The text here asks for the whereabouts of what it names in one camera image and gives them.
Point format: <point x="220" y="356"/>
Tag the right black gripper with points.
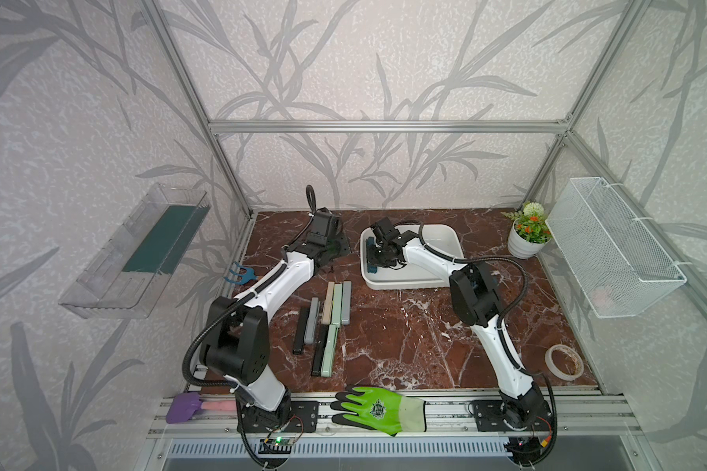
<point x="372" y="261"/>

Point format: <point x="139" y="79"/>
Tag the white rectangular storage box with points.
<point x="422" y="270"/>

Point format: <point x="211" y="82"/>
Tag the grey pruning pliers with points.
<point x="311" y="322"/>
<point x="346" y="304"/>

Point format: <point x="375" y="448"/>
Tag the black pruning pliers lower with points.
<point x="319" y="348"/>

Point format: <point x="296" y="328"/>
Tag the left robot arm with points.
<point x="233" y="349"/>

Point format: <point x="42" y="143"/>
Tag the light green pliers upper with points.
<point x="337" y="302"/>

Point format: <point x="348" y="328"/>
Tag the small potted flower plant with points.
<point x="529" y="233"/>

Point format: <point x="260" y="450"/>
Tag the beige pruning pliers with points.
<point x="326" y="316"/>

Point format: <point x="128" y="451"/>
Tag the green black work glove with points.
<point x="378" y="409"/>

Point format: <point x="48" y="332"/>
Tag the blue garden hand rake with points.
<point x="240" y="275"/>

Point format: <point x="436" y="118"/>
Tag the white wire mesh basket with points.
<point x="619" y="264"/>

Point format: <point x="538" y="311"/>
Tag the grey pruning pliers left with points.
<point x="311" y="322"/>

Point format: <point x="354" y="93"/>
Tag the light green pliers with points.
<point x="329" y="351"/>
<point x="337" y="302"/>

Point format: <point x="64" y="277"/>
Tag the clear plastic wall shelf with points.
<point x="132" y="270"/>

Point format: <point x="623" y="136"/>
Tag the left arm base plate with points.
<point x="296" y="416"/>

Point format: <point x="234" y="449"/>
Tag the black pruning pliers far left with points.
<point x="300" y="335"/>

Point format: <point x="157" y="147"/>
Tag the light green pliers lower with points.
<point x="329" y="351"/>

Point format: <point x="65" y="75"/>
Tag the purple pink garden trowel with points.
<point x="185" y="406"/>

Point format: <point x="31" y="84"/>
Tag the roll of clear tape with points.
<point x="564" y="362"/>

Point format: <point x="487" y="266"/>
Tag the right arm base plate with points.
<point x="489" y="416"/>

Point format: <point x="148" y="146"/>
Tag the black pruning pliers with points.
<point x="319" y="348"/>
<point x="300" y="335"/>

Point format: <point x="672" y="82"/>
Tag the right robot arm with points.
<point x="476" y="301"/>

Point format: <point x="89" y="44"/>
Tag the grey pruning pliers right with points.
<point x="346" y="304"/>

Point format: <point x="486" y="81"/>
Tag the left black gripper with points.
<point x="343" y="240"/>

